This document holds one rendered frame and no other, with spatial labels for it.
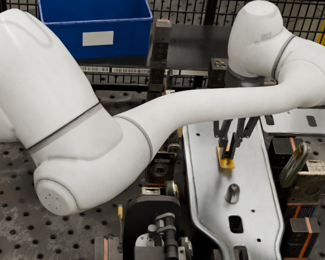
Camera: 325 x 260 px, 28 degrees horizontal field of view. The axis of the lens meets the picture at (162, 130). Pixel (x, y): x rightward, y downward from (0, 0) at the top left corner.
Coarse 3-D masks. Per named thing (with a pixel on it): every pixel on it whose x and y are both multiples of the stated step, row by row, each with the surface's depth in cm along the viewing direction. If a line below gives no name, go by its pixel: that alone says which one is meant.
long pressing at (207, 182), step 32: (192, 128) 172; (256, 128) 175; (192, 160) 164; (256, 160) 166; (192, 192) 156; (224, 192) 157; (256, 192) 158; (192, 224) 150; (224, 224) 150; (256, 224) 151; (224, 256) 144; (256, 256) 145
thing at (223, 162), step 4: (228, 144) 167; (228, 148) 166; (228, 152) 164; (224, 156) 163; (228, 156) 163; (220, 160) 163; (224, 160) 163; (228, 160) 163; (232, 160) 163; (220, 164) 162; (224, 164) 162; (232, 164) 162
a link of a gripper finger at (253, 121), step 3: (252, 117) 155; (255, 117) 154; (258, 117) 154; (249, 120) 157; (252, 120) 155; (255, 120) 154; (249, 123) 157; (252, 123) 155; (255, 123) 155; (246, 126) 158; (249, 126) 156; (252, 126) 156; (249, 129) 156; (252, 129) 156; (249, 132) 157; (246, 135) 158; (249, 135) 158
